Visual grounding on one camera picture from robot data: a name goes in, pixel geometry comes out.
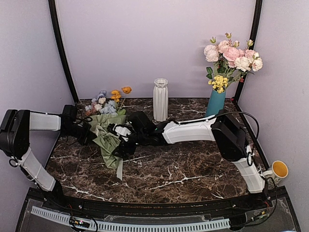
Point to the white yellow mug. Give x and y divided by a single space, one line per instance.
278 171

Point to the blue orange flower bouquet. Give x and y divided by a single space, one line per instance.
101 105

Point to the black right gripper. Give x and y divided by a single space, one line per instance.
122 145

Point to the black front frame rail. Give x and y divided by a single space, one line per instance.
232 207

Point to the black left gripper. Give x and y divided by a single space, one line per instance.
89 136

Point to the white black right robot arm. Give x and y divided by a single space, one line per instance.
221 128

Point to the yellow and pink flower bunch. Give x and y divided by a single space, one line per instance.
230 63

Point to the white printed ribbon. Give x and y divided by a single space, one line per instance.
119 173

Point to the blue ceramic vase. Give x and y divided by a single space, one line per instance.
215 104

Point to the black left frame post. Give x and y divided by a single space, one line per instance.
61 50

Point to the green wrapping paper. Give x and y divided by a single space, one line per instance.
107 141

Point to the white slotted cable duct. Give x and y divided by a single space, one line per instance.
133 224

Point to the white ribbed vase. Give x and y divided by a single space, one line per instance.
160 99

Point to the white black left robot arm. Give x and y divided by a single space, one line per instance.
14 142

